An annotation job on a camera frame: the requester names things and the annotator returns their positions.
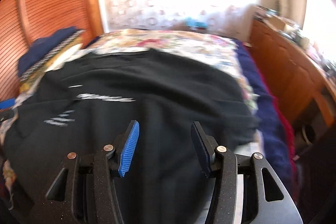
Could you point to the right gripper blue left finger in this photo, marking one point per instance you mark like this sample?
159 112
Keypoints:
127 147

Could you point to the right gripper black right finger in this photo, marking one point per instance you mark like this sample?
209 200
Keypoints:
204 149

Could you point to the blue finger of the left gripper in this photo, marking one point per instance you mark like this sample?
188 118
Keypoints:
7 103

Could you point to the black printed t-shirt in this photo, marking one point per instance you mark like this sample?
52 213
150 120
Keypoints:
88 102

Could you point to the yellow folded cloth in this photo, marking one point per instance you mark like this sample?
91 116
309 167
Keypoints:
53 63

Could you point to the navy folded garment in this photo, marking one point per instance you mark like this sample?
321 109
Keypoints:
42 46

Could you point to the navy blue blanket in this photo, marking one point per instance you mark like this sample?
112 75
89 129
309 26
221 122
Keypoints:
273 133

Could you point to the colourful floral quilt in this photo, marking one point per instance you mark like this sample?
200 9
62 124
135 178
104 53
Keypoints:
218 52

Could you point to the wooden sideboard cabinet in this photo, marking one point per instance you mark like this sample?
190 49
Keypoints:
299 85

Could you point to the teal item on box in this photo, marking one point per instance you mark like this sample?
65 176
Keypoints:
195 24

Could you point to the cardboard box on cabinet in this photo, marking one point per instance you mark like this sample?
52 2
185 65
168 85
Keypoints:
277 22

